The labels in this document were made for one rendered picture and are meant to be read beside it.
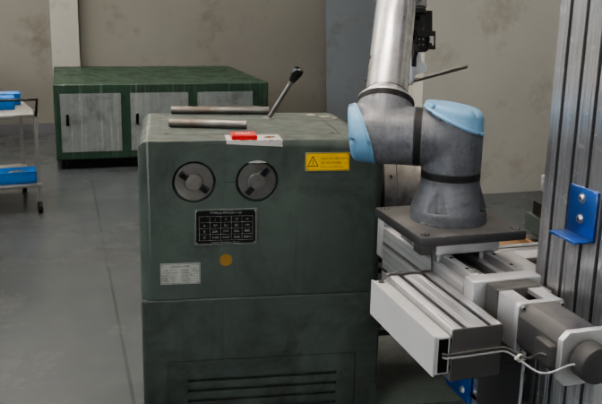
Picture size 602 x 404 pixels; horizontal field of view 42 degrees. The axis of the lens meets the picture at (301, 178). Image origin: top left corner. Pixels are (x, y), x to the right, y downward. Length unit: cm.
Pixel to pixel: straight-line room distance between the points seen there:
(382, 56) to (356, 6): 818
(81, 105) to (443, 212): 606
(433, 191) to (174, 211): 66
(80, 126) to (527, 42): 400
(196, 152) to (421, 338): 78
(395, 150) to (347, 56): 821
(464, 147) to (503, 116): 523
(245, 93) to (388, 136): 609
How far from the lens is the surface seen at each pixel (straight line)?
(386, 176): 204
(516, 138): 683
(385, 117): 150
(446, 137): 149
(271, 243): 191
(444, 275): 147
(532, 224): 260
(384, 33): 163
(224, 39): 959
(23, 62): 942
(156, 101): 741
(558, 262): 150
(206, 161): 184
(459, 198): 151
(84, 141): 742
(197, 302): 194
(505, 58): 667
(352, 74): 972
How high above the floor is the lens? 158
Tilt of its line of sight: 13 degrees down
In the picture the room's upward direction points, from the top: 1 degrees clockwise
